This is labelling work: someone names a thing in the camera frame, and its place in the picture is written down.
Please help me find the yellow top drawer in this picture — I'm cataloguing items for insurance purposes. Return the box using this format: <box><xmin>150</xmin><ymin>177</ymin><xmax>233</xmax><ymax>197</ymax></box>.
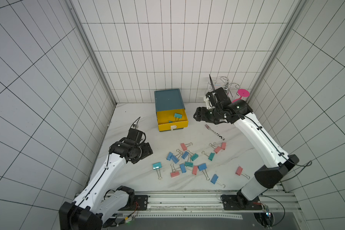
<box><xmin>156</xmin><ymin>109</ymin><xmax>189</xmax><ymax>132</ymax></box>

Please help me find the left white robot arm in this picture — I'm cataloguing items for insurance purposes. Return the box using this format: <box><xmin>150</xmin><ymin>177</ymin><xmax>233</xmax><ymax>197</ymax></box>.
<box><xmin>58</xmin><ymin>141</ymin><xmax>153</xmax><ymax>230</ymax></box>

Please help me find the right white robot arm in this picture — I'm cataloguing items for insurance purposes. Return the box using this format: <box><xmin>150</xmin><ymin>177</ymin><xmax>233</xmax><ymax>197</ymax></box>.
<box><xmin>193</xmin><ymin>100</ymin><xmax>300</xmax><ymax>206</ymax></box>

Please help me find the teal drawer cabinet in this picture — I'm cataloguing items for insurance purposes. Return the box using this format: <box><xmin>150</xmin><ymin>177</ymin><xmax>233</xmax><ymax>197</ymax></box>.
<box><xmin>154</xmin><ymin>89</ymin><xmax>186</xmax><ymax>132</ymax></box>

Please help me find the chrome glass rack stand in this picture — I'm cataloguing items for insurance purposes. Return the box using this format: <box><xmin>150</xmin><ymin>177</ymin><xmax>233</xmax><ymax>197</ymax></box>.
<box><xmin>218</xmin><ymin>76</ymin><xmax>241</xmax><ymax>99</ymax></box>

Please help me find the pink clip right upper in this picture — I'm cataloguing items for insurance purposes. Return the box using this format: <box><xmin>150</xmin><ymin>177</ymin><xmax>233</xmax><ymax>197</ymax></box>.
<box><xmin>213</xmin><ymin>142</ymin><xmax>226</xmax><ymax>150</ymax></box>

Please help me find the pink clip right pair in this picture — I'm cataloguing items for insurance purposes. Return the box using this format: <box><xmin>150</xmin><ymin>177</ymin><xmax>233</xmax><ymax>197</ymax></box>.
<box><xmin>209</xmin><ymin>143</ymin><xmax>221</xmax><ymax>154</ymax></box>

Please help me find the pink plastic wine glass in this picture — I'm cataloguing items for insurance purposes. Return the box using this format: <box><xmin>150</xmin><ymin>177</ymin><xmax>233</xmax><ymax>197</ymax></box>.
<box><xmin>233</xmin><ymin>89</ymin><xmax>250</xmax><ymax>103</ymax></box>

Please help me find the clear wine glass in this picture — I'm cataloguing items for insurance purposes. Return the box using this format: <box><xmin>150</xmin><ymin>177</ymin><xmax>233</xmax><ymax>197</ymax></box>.
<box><xmin>206</xmin><ymin>78</ymin><xmax>220</xmax><ymax>94</ymax></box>

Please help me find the pink clip top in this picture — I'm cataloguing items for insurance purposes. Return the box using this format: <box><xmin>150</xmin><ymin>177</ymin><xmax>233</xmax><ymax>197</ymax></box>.
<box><xmin>180</xmin><ymin>142</ymin><xmax>193</xmax><ymax>151</ymax></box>

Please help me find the pink clip front left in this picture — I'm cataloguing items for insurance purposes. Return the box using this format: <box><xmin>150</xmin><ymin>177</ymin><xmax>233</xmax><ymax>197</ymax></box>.
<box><xmin>170</xmin><ymin>164</ymin><xmax>180</xmax><ymax>178</ymax></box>

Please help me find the blue clip lower centre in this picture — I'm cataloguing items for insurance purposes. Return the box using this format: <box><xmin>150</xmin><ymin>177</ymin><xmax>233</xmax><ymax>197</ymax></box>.
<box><xmin>180</xmin><ymin>163</ymin><xmax>186</xmax><ymax>173</ymax></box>

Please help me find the blue clip lower right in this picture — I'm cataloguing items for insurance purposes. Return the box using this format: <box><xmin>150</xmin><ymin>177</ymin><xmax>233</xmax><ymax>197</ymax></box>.
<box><xmin>198</xmin><ymin>163</ymin><xmax>210</xmax><ymax>180</ymax></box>

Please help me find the pink clip lower centre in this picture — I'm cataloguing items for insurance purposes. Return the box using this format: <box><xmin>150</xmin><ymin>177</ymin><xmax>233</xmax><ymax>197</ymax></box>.
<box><xmin>192</xmin><ymin>165</ymin><xmax>198</xmax><ymax>175</ymax></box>

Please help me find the pink clip far right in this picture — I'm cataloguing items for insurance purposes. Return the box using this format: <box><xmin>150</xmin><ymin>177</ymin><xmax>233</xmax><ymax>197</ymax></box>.
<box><xmin>235</xmin><ymin>166</ymin><xmax>250</xmax><ymax>180</ymax></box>

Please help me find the blue clip front right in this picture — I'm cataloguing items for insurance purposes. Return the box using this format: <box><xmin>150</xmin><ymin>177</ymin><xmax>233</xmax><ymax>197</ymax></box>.
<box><xmin>210</xmin><ymin>174</ymin><xmax>226</xmax><ymax>188</ymax></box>

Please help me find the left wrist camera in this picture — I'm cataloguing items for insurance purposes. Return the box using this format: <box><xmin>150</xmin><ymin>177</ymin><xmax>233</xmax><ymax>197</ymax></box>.
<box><xmin>127</xmin><ymin>128</ymin><xmax>146</xmax><ymax>144</ymax></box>

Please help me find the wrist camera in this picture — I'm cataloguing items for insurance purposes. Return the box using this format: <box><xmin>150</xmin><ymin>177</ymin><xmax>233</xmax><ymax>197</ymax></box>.
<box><xmin>127</xmin><ymin>128</ymin><xmax>146</xmax><ymax>144</ymax></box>
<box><xmin>204</xmin><ymin>87</ymin><xmax>232</xmax><ymax>109</ymax></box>

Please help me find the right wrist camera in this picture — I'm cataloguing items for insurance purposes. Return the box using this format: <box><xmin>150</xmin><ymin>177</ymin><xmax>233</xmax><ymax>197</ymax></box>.
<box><xmin>204</xmin><ymin>87</ymin><xmax>232</xmax><ymax>109</ymax></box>

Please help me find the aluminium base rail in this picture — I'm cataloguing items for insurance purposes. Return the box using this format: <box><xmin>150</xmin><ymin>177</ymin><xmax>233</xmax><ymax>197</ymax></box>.
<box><xmin>93</xmin><ymin>190</ymin><xmax>301</xmax><ymax>221</ymax></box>

